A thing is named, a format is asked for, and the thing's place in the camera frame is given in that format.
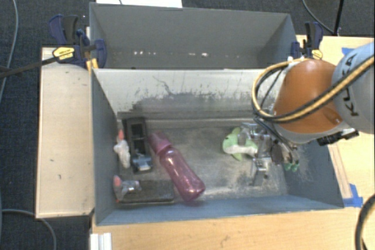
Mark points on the green and white soft toy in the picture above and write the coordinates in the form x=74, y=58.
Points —
x=234, y=146

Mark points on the pink plastic bottle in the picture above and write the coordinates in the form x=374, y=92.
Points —
x=178, y=169

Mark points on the grey metal bin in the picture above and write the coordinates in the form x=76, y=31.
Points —
x=187, y=38

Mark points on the clear spray bottle orange cap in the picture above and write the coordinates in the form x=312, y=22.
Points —
x=126, y=186

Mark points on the dark blue small tool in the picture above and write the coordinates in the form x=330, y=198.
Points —
x=142, y=164

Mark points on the black cylinder on white bracket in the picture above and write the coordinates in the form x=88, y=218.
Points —
x=334, y=138

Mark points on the pale wood flat board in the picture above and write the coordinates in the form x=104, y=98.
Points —
x=64, y=137

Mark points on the dark flat block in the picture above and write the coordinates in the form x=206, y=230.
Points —
x=155, y=191

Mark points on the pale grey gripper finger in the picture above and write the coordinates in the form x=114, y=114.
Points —
x=256, y=177
x=265, y=168

